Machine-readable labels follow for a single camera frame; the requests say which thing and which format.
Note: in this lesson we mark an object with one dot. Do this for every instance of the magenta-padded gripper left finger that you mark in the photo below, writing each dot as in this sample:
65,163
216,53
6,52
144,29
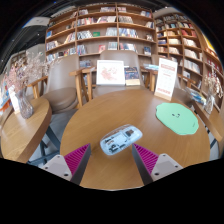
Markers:
77,159

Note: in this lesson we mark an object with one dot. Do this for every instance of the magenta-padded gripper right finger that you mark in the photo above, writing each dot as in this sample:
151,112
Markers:
146,159

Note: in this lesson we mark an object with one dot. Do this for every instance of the green mouse pad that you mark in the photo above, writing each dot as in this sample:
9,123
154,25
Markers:
176,118

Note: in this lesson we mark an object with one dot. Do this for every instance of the round wooden side table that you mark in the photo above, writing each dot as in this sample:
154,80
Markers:
23,133
216,123

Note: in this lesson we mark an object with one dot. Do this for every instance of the beige wooden armchair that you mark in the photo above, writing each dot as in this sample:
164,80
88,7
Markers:
61,88
113,90
181,95

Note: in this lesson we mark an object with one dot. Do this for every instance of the glass vase with dried flowers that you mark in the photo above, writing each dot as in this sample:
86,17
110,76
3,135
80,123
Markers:
24,106
209,103

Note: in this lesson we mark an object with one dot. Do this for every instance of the pile of colourful magazines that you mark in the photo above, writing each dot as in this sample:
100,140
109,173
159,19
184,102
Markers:
196,96

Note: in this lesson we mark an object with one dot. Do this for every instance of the white and red sign stand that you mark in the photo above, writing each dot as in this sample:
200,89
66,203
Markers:
165,78

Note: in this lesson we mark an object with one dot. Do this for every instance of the dark cover book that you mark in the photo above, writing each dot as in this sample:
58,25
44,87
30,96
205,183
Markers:
132,76

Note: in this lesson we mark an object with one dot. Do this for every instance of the small white card stand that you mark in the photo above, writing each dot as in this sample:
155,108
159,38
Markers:
14,100

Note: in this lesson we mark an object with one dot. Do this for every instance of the white framed flower picture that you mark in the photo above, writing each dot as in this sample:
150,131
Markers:
110,73

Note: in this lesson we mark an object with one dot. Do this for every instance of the blue book stack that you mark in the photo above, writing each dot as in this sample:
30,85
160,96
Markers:
151,66

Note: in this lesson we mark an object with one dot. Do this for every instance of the curved wooden bookshelf unit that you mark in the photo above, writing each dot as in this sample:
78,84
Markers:
186,43

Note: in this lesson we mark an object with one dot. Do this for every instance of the wide wooden bookshelf unit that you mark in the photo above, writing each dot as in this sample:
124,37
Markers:
100,33

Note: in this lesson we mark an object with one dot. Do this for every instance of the white hanging ceiling sign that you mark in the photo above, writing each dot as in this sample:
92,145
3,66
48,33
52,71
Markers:
36,21

